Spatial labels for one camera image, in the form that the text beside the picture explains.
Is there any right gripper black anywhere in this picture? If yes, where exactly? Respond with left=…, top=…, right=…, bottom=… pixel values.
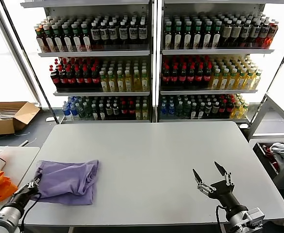
left=192, top=161, right=249, bottom=218

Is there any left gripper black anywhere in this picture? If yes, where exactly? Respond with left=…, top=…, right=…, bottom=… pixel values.
left=10, top=178, right=41, bottom=207

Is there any purple t-shirt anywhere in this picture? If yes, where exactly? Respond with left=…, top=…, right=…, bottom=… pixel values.
left=36, top=159, right=100, bottom=206

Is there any red garment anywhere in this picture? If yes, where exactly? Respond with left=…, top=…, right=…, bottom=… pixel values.
left=262, top=144, right=280, bottom=170

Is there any brown cardboard box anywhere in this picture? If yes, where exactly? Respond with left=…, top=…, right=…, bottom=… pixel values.
left=0, top=101, right=41, bottom=136

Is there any white grey garment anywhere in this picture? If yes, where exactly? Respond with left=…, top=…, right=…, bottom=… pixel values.
left=269, top=142, right=284, bottom=168

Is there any yellow juice bottle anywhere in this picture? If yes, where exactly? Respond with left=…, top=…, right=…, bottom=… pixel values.
left=245, top=69, right=255, bottom=90
left=134, top=103, right=142, bottom=120
left=108, top=70, right=117, bottom=92
left=211, top=68, right=221, bottom=90
left=219, top=68, right=230, bottom=90
left=117, top=70, right=125, bottom=92
left=141, top=69, right=150, bottom=92
left=239, top=102, right=251, bottom=119
left=252, top=69, right=263, bottom=90
left=141, top=103, right=149, bottom=120
left=236, top=68, right=247, bottom=90
left=230, top=101, right=242, bottom=119
left=133, top=69, right=142, bottom=92
left=100, top=70, right=109, bottom=92
left=124, top=70, right=134, bottom=92
left=228, top=68, right=238, bottom=90

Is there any white tubes bundle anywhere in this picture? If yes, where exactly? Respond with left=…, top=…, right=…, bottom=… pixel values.
left=0, top=109, right=18, bottom=121

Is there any thin black slanted pole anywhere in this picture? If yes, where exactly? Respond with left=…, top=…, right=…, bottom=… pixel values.
left=0, top=0, right=61, bottom=124
left=249, top=31, right=284, bottom=122

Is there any white metal bottle rack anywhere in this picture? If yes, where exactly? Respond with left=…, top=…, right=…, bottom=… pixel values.
left=20, top=0, right=157, bottom=123
left=156, top=0, right=276, bottom=123

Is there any grey slanted pole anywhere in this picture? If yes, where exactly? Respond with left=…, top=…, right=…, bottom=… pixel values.
left=0, top=0, right=43, bottom=106

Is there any dark tea bottle green label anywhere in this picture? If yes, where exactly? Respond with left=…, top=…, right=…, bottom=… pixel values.
left=54, top=24, right=65, bottom=52
left=63, top=23, right=74, bottom=52
left=183, top=21, right=192, bottom=49
left=72, top=23, right=83, bottom=52
left=202, top=21, right=212, bottom=49
left=212, top=21, right=222, bottom=49
left=164, top=21, right=173, bottom=49
left=173, top=21, right=183, bottom=49
left=82, top=23, right=92, bottom=51
left=192, top=21, right=202, bottom=49
left=45, top=25, right=56, bottom=53

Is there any dark bottle beige label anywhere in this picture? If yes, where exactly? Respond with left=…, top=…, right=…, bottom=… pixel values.
left=221, top=20, right=232, bottom=48
left=231, top=20, right=242, bottom=48

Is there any dark drink bottle white label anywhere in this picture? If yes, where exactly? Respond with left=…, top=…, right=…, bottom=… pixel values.
left=129, top=21, right=138, bottom=49
left=108, top=21, right=118, bottom=49
left=90, top=22, right=100, bottom=49
left=250, top=21, right=261, bottom=48
left=258, top=20, right=270, bottom=48
left=100, top=21, right=109, bottom=49
left=118, top=21, right=129, bottom=49
left=138, top=21, right=149, bottom=49
left=241, top=20, right=251, bottom=48

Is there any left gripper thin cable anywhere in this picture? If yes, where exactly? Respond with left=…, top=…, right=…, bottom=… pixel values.
left=20, top=193, right=41, bottom=230

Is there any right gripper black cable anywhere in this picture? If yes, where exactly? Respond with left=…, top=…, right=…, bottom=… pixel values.
left=216, top=205, right=227, bottom=233

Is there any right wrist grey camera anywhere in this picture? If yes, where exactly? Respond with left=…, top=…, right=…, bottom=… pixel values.
left=243, top=207, right=266, bottom=228

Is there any grey metal cart frame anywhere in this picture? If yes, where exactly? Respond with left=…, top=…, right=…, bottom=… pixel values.
left=247, top=93, right=284, bottom=141

